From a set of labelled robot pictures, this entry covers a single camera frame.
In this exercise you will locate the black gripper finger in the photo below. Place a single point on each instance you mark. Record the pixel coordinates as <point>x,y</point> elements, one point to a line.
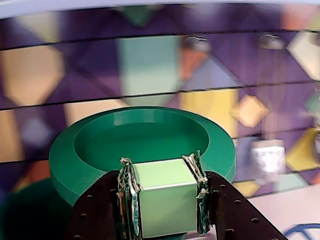
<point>232,207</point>
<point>100,207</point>

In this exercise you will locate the green round bowl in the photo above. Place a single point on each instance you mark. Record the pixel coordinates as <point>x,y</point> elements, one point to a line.
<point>100,140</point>

